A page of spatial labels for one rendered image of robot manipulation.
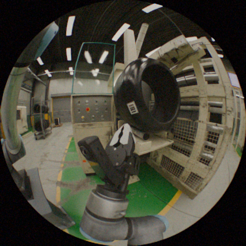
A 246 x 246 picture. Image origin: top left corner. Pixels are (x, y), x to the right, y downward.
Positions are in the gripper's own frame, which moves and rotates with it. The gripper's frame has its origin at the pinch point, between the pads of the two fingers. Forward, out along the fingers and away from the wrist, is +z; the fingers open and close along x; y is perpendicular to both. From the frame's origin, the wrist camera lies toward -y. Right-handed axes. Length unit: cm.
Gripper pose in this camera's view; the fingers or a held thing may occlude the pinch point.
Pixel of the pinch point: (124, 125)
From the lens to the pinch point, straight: 23.7
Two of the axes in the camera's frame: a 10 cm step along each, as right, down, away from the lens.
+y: 5.4, 6.7, 5.1
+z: 2.3, -7.0, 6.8
